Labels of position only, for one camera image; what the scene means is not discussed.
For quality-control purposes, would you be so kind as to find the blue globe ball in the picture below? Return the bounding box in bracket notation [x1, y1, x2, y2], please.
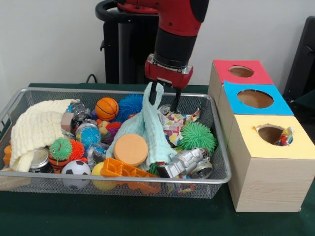
[75, 123, 103, 150]

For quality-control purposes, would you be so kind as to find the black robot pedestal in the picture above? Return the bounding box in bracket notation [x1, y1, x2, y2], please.
[94, 0, 160, 86]

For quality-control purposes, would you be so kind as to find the dark green table cloth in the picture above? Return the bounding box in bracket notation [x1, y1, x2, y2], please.
[0, 83, 315, 236]

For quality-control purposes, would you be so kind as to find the small soccer ball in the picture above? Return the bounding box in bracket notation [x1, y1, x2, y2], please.
[61, 160, 92, 190]

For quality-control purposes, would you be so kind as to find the orange plastic block toy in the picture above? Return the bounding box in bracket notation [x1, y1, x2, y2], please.
[100, 157, 162, 195]

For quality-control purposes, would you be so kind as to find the blue spiky ball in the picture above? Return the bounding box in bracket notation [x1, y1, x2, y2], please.
[118, 93, 145, 121]

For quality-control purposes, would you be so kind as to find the light blue cloth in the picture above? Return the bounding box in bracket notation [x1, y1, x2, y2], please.
[105, 82, 180, 172]

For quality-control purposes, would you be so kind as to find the multicolour spotted cloth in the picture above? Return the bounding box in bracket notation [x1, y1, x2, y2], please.
[277, 126, 295, 147]
[159, 108, 201, 148]

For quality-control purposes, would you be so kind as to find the tan toy burger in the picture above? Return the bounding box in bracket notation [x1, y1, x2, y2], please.
[113, 133, 149, 167]

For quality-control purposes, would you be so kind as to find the wooden box with three holes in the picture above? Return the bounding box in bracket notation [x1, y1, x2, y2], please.
[207, 59, 315, 213]

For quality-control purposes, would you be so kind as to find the clear mesh bin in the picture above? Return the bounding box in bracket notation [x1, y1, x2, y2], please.
[0, 88, 232, 200]

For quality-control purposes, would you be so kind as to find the small orange basketball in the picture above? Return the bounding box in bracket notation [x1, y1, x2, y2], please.
[95, 97, 120, 122]

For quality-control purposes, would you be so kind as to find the cream white cloth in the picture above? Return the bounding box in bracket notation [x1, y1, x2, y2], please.
[9, 98, 81, 173]

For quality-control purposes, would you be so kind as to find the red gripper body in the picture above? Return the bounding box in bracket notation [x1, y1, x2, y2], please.
[144, 60, 194, 89]

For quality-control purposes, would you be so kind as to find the silver robot toy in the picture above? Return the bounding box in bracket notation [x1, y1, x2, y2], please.
[157, 147, 214, 179]

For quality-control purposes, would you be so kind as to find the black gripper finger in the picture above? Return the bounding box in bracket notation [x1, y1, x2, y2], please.
[148, 81, 159, 104]
[170, 87, 183, 113]

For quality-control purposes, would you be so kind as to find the green spiky ball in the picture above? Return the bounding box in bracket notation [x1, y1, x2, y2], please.
[177, 122, 217, 151]

